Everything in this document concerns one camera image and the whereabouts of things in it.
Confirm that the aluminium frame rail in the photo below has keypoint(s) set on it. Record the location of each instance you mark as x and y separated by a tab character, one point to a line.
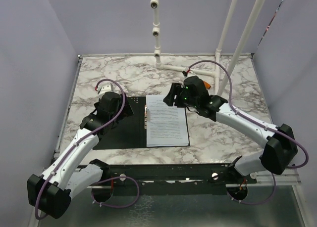
237	193

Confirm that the printed paper sheet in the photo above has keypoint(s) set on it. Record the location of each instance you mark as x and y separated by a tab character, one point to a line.
167	126

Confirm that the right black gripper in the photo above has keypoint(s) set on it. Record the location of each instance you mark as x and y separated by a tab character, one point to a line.
176	89

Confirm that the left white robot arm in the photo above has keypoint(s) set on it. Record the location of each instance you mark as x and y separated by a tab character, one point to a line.
52	191

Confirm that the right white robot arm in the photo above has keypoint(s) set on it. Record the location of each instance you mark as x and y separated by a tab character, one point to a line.
276	142

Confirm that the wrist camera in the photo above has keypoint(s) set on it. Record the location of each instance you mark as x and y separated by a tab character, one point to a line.
188	73
101	89

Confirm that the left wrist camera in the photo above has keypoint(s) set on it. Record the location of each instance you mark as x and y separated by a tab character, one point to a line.
101	89

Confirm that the grey black folder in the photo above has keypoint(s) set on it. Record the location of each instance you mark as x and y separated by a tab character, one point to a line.
128	133

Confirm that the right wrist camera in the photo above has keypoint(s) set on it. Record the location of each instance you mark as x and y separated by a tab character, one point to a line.
188	73

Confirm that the black mounting rail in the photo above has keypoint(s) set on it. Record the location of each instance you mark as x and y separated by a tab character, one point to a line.
172	179

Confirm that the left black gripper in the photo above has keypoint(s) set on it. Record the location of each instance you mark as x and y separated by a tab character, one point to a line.
127	111

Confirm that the orange handled screwdriver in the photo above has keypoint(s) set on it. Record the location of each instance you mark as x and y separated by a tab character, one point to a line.
207	85

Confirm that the white pvc pipe frame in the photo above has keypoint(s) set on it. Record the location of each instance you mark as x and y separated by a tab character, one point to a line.
218	85

